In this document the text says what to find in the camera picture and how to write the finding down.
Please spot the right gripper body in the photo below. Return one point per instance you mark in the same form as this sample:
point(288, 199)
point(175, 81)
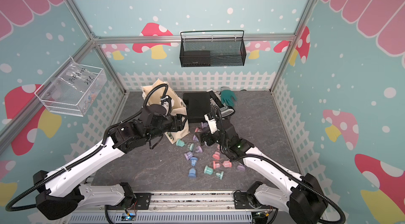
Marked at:
point(215, 138)

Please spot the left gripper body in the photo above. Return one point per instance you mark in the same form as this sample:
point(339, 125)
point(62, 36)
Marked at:
point(172, 124)

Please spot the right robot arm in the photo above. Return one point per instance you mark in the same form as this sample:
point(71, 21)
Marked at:
point(300, 195)

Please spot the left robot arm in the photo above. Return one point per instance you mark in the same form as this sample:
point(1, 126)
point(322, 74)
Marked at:
point(58, 193)

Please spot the pink hourglass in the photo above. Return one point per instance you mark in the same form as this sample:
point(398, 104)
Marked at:
point(225, 164)

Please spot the green hourglass front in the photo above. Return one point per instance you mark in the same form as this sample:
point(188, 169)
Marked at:
point(210, 171)

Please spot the blue hourglass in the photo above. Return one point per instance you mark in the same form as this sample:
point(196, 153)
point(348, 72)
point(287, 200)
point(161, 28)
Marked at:
point(192, 171)

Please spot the plastic bag in basket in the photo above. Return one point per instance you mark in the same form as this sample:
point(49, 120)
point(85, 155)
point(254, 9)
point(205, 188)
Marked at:
point(79, 81)

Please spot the black white hair brush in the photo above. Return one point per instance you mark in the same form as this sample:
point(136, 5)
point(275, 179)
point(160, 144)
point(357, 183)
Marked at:
point(215, 99)

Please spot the black flat box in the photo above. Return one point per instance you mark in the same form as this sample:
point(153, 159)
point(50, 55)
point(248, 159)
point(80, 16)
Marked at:
point(197, 106)

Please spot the green rubber glove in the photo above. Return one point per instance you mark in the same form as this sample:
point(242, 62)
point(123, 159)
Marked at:
point(228, 97)

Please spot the black box in basket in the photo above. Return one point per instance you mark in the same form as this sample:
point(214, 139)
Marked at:
point(195, 58)

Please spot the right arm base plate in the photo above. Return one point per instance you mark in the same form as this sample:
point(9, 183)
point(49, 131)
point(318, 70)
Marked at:
point(245, 200)

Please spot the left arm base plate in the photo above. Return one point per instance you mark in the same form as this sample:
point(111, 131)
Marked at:
point(137, 201)

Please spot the black mesh wall basket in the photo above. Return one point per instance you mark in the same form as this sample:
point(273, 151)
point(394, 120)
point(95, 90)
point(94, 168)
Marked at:
point(227, 47)

